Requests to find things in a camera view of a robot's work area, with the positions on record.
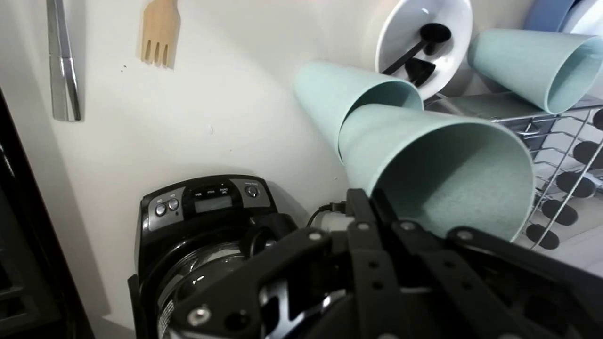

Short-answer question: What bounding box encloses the white bowl with black spoon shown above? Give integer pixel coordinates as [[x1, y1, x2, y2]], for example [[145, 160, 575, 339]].
[[373, 0, 473, 100]]

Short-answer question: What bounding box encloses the black coffee maker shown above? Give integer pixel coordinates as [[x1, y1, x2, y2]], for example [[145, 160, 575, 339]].
[[128, 173, 355, 339]]

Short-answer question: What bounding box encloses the grey-green cup by sink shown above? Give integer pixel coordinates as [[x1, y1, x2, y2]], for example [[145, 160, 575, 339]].
[[468, 28, 603, 115]]

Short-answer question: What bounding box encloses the grey-green cup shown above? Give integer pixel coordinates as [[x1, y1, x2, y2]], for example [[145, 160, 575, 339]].
[[340, 104, 535, 239], [294, 60, 424, 151], [468, 28, 603, 115]]

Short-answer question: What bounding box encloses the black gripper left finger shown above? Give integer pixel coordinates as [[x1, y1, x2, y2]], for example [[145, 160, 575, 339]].
[[166, 228, 353, 339]]

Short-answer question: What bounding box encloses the metal dish rack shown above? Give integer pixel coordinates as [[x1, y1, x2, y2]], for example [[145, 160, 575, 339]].
[[432, 92, 603, 279]]

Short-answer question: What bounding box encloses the blue bowl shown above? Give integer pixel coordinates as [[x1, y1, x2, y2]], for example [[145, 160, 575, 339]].
[[524, 0, 603, 36]]

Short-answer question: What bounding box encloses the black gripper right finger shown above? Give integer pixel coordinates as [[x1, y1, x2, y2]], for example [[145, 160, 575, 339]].
[[345, 188, 603, 339]]

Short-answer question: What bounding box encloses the black gas stove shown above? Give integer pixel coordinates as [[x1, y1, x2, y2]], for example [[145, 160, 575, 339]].
[[0, 94, 95, 339]]

